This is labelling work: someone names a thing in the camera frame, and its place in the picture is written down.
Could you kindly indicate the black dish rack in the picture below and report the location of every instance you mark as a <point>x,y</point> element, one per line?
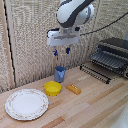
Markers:
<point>111,55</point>

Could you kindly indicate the yellow bowl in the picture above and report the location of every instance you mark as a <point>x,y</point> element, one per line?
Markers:
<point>52,88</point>

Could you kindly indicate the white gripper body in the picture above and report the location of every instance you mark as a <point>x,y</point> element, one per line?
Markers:
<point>62,38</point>

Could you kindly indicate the woven screen with wooden posts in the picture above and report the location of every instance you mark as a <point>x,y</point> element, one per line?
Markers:
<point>30,40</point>

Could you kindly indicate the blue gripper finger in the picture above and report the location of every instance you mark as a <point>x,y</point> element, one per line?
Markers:
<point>55,52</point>
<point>68,50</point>

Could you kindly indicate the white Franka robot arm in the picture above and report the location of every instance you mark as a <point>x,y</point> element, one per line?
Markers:
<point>71,12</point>

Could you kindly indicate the orange bread piece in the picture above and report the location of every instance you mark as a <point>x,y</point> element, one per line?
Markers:
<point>73,89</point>

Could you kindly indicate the white plate with patterned rim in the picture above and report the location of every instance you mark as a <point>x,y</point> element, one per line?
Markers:
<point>26,104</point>

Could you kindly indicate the blue cup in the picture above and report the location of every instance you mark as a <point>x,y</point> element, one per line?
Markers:
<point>60,74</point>

